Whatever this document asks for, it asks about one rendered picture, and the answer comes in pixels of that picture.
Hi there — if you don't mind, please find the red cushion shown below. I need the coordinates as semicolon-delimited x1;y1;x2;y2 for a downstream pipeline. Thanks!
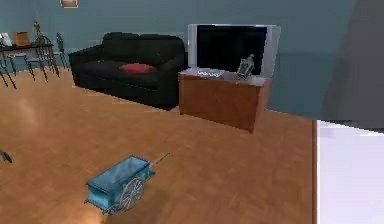
118;63;158;75

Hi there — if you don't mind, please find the brown cardboard box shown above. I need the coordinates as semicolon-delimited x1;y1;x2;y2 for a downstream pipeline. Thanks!
12;31;31;47

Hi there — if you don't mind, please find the silver television set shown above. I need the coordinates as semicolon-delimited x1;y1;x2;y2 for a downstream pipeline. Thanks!
187;23;282;78

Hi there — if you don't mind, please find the grey remote control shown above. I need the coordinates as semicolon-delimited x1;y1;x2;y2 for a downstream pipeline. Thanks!
197;69;225;78

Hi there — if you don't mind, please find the golden statuette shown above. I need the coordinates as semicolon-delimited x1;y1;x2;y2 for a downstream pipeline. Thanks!
32;20;46;45

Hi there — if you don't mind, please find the blue toy cart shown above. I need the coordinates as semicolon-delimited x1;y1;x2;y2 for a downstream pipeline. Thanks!
83;152;171;215

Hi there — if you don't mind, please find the black sofa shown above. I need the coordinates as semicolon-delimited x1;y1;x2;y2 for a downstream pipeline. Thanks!
68;31;188;108

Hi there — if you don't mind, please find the grey metal chair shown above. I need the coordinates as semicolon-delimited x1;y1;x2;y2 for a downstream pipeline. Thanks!
26;35;56;83
6;52;36;82
53;32;69;70

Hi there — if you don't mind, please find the small dark floor object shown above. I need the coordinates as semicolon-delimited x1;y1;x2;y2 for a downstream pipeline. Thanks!
0;150;14;164

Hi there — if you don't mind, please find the brown wooden cabinet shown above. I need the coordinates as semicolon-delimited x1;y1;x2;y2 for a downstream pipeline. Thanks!
177;68;273;134

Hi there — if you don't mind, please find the dark dining table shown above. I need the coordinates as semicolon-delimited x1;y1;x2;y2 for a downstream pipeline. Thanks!
0;42;61;90

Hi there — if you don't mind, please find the white laptop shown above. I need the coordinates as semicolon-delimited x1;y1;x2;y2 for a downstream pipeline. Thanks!
0;32;13;48

